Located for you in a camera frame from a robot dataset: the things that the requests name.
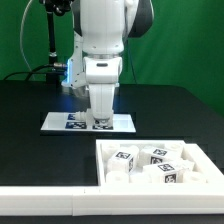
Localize black camera stand pole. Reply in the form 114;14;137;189
39;0;72;84

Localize black cables on table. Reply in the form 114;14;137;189
2;61;69;82

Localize white marker base sheet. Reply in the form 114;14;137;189
41;112;136;133

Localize white square tabletop tray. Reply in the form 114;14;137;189
96;140;224;185

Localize grey cable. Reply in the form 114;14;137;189
19;0;35;73

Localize white L-shaped corner fence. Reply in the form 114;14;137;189
0;143;224;217

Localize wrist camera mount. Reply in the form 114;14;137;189
69;65;88;97

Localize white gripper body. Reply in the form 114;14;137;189
83;57;122;120

